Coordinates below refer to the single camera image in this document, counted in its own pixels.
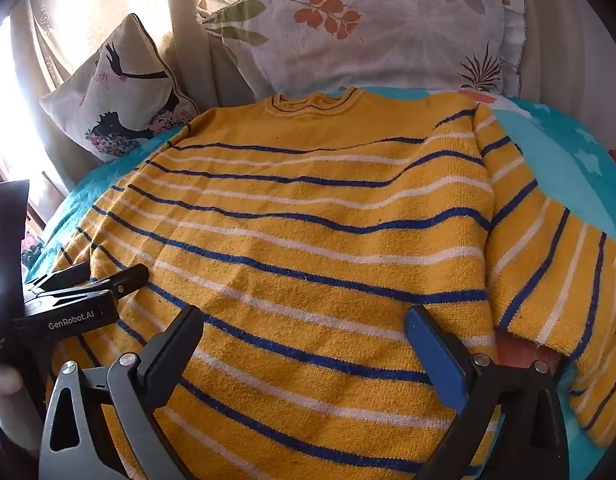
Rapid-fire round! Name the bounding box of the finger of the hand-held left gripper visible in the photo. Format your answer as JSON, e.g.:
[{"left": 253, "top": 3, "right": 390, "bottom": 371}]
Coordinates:
[
  {"left": 25, "top": 262, "right": 92, "bottom": 292},
  {"left": 38, "top": 264, "right": 150, "bottom": 306}
]

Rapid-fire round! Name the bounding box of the yellow striped sweater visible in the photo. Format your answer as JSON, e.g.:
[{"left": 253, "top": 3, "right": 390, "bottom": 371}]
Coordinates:
[{"left": 45, "top": 87, "right": 616, "bottom": 480}]

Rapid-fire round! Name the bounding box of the beige curtain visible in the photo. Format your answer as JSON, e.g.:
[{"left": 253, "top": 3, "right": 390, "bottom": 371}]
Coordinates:
[{"left": 8, "top": 0, "right": 223, "bottom": 196}]

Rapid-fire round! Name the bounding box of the bird print cushion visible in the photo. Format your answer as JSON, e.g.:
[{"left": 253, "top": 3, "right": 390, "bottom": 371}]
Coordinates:
[{"left": 39, "top": 13, "right": 201, "bottom": 163}]

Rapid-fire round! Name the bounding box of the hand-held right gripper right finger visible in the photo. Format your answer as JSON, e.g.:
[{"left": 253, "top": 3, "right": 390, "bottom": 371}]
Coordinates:
[{"left": 405, "top": 305, "right": 568, "bottom": 480}]

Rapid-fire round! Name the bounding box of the white leaf print pillow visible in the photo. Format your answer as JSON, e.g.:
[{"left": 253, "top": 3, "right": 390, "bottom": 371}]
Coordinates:
[{"left": 198, "top": 0, "right": 531, "bottom": 102}]

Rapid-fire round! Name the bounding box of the teal star blanket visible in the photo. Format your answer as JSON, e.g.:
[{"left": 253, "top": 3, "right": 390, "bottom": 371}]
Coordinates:
[{"left": 35, "top": 87, "right": 616, "bottom": 480}]

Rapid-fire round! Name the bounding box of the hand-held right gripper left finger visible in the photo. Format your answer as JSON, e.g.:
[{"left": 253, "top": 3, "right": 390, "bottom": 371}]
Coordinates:
[{"left": 38, "top": 305, "right": 205, "bottom": 480}]

